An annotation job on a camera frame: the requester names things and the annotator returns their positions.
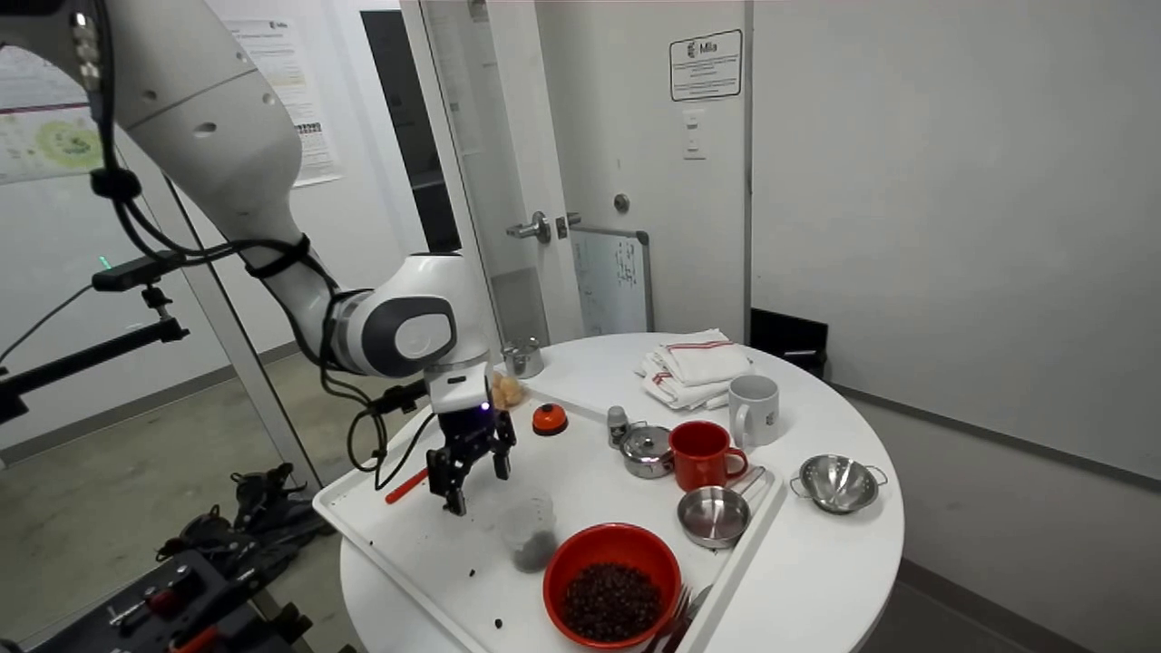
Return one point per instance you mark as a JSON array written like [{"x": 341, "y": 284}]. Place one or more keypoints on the coffee beans heap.
[{"x": 610, "y": 601}]

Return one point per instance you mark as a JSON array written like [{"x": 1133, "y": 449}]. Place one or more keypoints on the dark coffee bean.
[{"x": 500, "y": 621}]

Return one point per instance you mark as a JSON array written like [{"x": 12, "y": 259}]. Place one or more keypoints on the red mug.
[{"x": 698, "y": 459}]

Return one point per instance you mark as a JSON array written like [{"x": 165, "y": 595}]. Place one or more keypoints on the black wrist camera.
[{"x": 402, "y": 400}]

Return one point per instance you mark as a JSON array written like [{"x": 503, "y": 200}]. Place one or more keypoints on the small steel bowl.
[{"x": 714, "y": 518}]

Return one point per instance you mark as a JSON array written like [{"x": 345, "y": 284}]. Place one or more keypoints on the white mug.
[{"x": 756, "y": 409}]

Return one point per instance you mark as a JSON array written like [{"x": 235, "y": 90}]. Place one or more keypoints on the steel shaker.
[{"x": 617, "y": 427}]

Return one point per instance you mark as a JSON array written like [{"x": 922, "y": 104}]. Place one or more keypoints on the flat steel dish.
[{"x": 642, "y": 452}]

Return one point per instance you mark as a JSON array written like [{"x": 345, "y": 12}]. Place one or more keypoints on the clear plastic jar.
[{"x": 535, "y": 547}]

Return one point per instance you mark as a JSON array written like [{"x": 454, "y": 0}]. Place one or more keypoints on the pale bread roll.
[{"x": 506, "y": 390}]

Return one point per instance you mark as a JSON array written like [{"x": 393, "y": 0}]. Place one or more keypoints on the black box by wall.
[{"x": 788, "y": 344}]

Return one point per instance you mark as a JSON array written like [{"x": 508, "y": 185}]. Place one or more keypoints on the white light switch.
[{"x": 694, "y": 137}]

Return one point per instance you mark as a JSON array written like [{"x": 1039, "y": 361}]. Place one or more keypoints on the black camera on stand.
[{"x": 141, "y": 270}]

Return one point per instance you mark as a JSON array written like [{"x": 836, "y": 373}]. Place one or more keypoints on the black equipment on floor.
[{"x": 206, "y": 583}]

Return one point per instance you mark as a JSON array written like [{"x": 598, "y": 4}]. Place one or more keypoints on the white cloth red stripes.
[{"x": 694, "y": 364}]

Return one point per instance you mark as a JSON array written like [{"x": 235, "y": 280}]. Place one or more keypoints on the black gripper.
[{"x": 473, "y": 428}]

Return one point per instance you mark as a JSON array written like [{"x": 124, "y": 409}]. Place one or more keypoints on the white plastic tray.
[{"x": 485, "y": 569}]

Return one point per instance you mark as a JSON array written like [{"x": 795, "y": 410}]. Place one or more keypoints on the white wall sign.
[{"x": 704, "y": 67}]

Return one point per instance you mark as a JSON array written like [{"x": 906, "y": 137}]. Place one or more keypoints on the black boom stand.
[{"x": 84, "y": 356}]

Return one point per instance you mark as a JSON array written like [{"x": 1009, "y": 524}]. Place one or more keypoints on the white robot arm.
[{"x": 206, "y": 96}]

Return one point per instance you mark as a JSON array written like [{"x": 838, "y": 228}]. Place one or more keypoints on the orange bowl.
[{"x": 569, "y": 569}]

